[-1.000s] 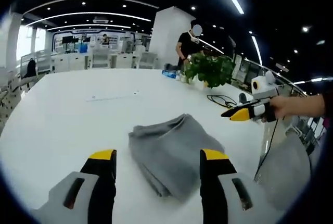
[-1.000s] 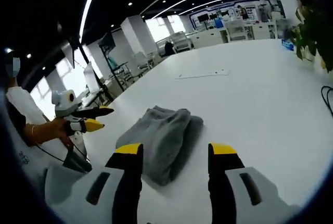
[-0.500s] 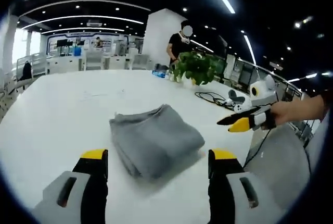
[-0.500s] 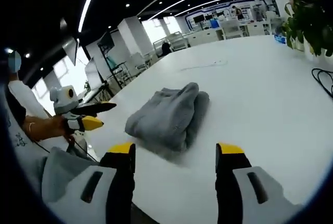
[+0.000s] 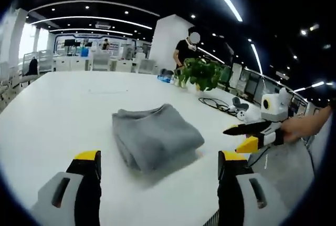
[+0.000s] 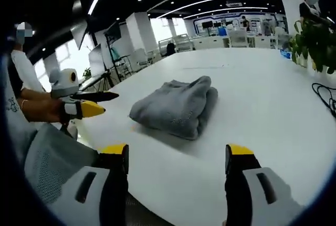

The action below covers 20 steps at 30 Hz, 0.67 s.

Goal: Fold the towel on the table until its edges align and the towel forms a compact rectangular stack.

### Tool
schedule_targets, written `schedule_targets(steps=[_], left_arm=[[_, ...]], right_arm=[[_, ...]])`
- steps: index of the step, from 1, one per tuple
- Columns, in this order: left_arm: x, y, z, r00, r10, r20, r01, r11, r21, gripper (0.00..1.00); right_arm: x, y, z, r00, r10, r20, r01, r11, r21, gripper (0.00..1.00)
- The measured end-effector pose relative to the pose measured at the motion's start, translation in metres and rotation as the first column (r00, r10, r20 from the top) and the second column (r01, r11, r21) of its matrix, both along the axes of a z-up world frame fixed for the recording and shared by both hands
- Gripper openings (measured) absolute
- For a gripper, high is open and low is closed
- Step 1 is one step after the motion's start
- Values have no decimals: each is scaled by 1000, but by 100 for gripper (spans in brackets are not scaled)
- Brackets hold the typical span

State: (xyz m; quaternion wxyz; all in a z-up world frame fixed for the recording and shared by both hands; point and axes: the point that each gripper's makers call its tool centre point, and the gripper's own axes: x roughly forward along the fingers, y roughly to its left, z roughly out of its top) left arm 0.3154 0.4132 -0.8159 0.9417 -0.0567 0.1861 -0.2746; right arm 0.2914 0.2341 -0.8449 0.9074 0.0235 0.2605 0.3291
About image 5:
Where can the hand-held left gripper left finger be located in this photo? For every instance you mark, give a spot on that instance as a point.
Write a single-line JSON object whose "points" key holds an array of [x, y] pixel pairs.
{"points": [[52, 205]]}

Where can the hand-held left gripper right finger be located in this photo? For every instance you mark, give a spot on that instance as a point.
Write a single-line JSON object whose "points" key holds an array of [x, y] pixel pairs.
{"points": [[267, 205]]}

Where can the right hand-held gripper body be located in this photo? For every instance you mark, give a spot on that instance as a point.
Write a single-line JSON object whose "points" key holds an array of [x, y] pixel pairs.
{"points": [[277, 106]]}

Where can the grey towel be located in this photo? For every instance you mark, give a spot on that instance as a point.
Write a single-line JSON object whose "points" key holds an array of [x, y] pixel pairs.
{"points": [[155, 134]]}

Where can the person's right hand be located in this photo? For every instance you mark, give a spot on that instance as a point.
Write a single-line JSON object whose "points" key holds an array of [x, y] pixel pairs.
{"points": [[296, 130]]}

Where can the white round controller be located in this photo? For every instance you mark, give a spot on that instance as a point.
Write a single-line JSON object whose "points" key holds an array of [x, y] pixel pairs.
{"points": [[249, 114]]}

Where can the grey headset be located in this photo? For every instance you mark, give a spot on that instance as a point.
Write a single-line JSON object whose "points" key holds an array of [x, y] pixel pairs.
{"points": [[239, 102]]}

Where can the green potted plant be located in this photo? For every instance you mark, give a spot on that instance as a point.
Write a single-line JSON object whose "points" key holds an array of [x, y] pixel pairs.
{"points": [[202, 75]]}

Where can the white table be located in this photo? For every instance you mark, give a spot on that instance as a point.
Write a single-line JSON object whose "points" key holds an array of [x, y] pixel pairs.
{"points": [[65, 110]]}

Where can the blue packet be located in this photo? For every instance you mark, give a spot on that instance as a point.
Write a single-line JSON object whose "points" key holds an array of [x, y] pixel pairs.
{"points": [[165, 78]]}

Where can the grey pouch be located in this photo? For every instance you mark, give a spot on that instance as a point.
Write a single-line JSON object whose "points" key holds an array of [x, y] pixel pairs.
{"points": [[167, 72]]}

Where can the white office chair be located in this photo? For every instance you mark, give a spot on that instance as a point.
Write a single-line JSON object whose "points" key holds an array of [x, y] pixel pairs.
{"points": [[26, 77]]}

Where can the black backpack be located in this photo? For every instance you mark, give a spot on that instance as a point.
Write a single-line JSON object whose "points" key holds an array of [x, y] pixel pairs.
{"points": [[32, 67]]}

